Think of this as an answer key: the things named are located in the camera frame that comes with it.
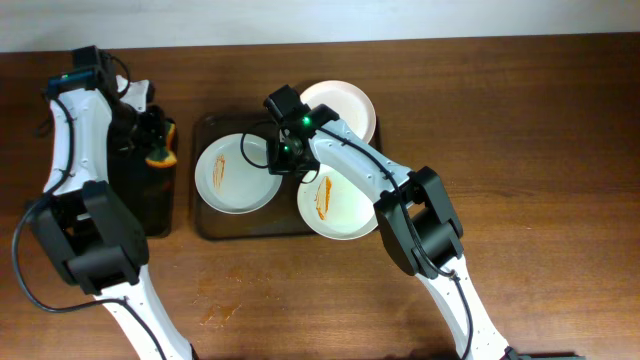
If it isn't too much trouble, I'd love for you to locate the green orange sponge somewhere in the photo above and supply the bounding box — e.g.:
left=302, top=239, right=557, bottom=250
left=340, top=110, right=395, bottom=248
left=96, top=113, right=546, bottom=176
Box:
left=145, top=121, right=177, bottom=169

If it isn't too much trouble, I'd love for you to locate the white plate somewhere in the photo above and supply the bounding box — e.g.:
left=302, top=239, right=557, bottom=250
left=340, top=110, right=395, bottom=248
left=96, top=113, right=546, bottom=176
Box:
left=300, top=80, right=377, bottom=143
left=297, top=165, right=378, bottom=240
left=195, top=133, right=283, bottom=215

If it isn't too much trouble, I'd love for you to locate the white plate top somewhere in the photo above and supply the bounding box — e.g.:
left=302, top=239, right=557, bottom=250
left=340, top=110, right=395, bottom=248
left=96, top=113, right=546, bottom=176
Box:
left=300, top=80, right=377, bottom=143

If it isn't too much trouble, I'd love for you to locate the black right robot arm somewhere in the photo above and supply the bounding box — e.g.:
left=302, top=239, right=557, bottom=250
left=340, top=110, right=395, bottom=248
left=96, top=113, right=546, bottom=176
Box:
left=263, top=85, right=517, bottom=360

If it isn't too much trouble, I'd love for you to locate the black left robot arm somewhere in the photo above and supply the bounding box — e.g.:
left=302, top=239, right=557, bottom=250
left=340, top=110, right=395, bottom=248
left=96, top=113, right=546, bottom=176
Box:
left=11, top=45, right=197, bottom=359

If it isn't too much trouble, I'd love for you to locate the black small tray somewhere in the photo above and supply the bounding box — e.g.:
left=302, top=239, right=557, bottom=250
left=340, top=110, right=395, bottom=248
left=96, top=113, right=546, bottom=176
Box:
left=108, top=128, right=177, bottom=238

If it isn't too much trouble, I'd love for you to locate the brown large tray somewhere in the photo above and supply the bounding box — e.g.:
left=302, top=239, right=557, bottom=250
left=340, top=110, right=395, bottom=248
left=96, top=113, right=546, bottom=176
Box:
left=191, top=113, right=383, bottom=241

